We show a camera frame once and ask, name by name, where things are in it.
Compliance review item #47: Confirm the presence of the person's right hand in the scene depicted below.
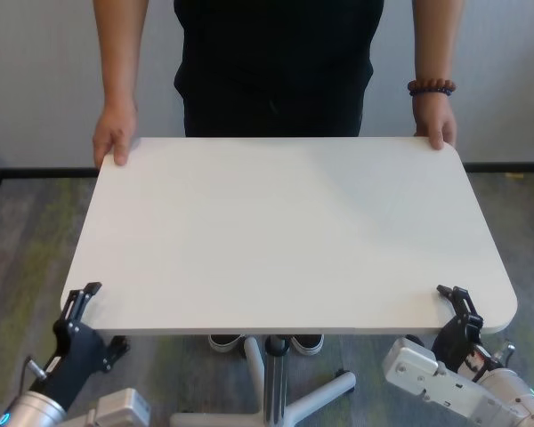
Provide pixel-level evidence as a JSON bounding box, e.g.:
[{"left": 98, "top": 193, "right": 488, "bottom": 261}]
[{"left": 92, "top": 95, "right": 139, "bottom": 168}]

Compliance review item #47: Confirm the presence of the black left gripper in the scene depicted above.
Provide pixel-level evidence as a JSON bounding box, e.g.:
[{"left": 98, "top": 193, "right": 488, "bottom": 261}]
[{"left": 28, "top": 282, "right": 130, "bottom": 405}]

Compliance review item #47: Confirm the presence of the person's left hand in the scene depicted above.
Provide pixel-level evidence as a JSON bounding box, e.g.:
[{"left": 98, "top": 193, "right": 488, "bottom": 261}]
[{"left": 412, "top": 93, "right": 457, "bottom": 151}]

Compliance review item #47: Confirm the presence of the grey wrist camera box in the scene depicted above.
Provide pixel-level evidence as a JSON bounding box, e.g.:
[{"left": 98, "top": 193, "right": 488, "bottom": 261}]
[
  {"left": 60, "top": 387, "right": 153, "bottom": 427},
  {"left": 381, "top": 336, "right": 511, "bottom": 417}
]

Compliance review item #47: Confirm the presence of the right arm cable with plug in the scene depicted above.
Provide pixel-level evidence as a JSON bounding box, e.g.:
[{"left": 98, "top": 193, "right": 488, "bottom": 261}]
[{"left": 493, "top": 341, "right": 517, "bottom": 368}]

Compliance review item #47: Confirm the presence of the left arm cable with plug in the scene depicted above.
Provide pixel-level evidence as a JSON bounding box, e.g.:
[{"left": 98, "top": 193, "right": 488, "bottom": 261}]
[{"left": 23, "top": 354, "right": 50, "bottom": 383}]

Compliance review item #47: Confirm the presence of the person's left forearm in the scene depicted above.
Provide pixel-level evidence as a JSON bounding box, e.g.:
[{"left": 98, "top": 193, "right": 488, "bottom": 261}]
[{"left": 411, "top": 0, "right": 455, "bottom": 88}]

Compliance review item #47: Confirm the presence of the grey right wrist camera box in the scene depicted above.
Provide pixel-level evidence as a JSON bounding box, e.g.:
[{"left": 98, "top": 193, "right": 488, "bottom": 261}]
[{"left": 381, "top": 336, "right": 511, "bottom": 417}]

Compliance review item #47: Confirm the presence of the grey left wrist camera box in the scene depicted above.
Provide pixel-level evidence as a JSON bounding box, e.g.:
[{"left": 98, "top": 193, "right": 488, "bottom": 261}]
[{"left": 60, "top": 387, "right": 153, "bottom": 427}]

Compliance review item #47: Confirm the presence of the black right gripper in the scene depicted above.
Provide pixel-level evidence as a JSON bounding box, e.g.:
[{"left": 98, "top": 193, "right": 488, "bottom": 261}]
[{"left": 404, "top": 285, "right": 486, "bottom": 373}]

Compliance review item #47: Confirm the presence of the black white-soled sneaker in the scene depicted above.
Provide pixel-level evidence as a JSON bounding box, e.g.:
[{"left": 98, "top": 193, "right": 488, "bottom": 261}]
[
  {"left": 207, "top": 334, "right": 246, "bottom": 355},
  {"left": 289, "top": 334, "right": 325, "bottom": 356}
]

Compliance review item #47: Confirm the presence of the arm cable with plug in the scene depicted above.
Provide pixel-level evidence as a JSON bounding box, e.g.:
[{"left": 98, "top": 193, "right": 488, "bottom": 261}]
[
  {"left": 493, "top": 341, "right": 517, "bottom": 368},
  {"left": 23, "top": 354, "right": 50, "bottom": 383}
]

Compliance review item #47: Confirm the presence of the person in black clothes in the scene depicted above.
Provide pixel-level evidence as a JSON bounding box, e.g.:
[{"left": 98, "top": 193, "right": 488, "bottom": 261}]
[{"left": 173, "top": 0, "right": 375, "bottom": 138}]

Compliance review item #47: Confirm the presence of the black baseboard strip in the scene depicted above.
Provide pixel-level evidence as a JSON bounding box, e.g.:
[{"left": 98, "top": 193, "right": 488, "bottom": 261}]
[{"left": 0, "top": 163, "right": 534, "bottom": 180}]

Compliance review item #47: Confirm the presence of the white rolling table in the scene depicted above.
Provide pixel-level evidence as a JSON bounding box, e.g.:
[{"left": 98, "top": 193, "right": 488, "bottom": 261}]
[{"left": 61, "top": 136, "right": 519, "bottom": 427}]

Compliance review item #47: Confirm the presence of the brown bead bracelet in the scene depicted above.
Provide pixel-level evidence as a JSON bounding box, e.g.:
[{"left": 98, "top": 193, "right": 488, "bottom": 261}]
[{"left": 407, "top": 78, "right": 457, "bottom": 98}]

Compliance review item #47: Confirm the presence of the person's right forearm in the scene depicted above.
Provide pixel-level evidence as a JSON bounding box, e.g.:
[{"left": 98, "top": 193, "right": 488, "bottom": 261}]
[{"left": 102, "top": 0, "right": 148, "bottom": 106}]

